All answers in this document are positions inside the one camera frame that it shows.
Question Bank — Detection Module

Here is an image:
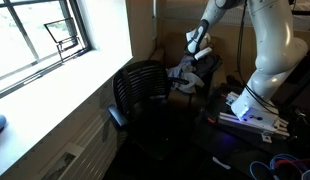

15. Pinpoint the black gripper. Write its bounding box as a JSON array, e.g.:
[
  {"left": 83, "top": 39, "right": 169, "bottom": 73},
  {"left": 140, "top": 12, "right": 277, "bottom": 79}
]
[{"left": 184, "top": 28, "right": 205, "bottom": 56}]

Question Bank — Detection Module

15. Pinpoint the black office chair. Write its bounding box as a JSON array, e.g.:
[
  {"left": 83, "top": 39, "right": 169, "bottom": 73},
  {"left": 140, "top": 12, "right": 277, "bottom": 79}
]
[{"left": 106, "top": 59, "right": 196, "bottom": 162}]

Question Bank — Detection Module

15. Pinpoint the light blue shirt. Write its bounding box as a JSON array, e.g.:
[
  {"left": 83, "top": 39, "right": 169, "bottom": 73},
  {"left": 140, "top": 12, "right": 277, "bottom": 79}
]
[{"left": 166, "top": 54, "right": 198, "bottom": 82}]

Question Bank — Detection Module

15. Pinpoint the black clamp red tip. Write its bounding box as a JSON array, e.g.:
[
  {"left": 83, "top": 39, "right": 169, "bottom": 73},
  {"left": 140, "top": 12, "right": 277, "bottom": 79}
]
[
  {"left": 202, "top": 111, "right": 218, "bottom": 125},
  {"left": 218, "top": 89, "right": 230, "bottom": 100}
]

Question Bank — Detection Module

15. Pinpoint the black robot table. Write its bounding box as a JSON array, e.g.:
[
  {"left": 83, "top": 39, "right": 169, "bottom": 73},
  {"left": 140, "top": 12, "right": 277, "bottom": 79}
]
[{"left": 190, "top": 84, "right": 310, "bottom": 180}]

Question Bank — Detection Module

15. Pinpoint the white tape strip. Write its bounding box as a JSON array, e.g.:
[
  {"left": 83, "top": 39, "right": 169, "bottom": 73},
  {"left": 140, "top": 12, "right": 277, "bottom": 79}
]
[{"left": 211, "top": 156, "right": 232, "bottom": 171}]

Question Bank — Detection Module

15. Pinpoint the grey radiator control panel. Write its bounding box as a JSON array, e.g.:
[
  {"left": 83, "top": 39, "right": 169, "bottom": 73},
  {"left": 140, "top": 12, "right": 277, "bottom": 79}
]
[{"left": 41, "top": 151, "right": 77, "bottom": 180}]

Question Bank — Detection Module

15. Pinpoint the aluminium robot base mount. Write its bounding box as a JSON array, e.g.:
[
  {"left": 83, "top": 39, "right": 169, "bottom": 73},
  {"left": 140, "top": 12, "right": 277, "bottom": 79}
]
[{"left": 217, "top": 91, "right": 291, "bottom": 145}]

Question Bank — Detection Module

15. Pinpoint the dark window frame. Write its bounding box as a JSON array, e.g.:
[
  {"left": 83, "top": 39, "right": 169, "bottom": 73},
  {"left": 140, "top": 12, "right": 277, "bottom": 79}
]
[{"left": 0, "top": 0, "right": 93, "bottom": 102}]

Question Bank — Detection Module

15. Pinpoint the black wire stand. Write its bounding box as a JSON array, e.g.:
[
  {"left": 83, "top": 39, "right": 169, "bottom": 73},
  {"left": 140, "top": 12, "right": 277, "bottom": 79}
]
[{"left": 43, "top": 16, "right": 88, "bottom": 64}]

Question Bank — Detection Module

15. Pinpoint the blue cable coil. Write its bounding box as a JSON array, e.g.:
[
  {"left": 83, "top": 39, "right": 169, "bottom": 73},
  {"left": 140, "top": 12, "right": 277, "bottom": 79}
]
[{"left": 249, "top": 153, "right": 310, "bottom": 180}]

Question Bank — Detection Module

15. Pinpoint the white wall radiator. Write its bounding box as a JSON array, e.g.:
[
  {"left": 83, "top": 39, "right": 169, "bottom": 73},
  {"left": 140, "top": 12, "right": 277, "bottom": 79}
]
[{"left": 38, "top": 109, "right": 130, "bottom": 180}]

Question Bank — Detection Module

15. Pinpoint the red cable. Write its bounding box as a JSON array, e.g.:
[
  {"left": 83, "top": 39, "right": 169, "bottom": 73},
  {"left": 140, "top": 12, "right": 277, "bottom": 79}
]
[{"left": 273, "top": 158, "right": 310, "bottom": 170}]

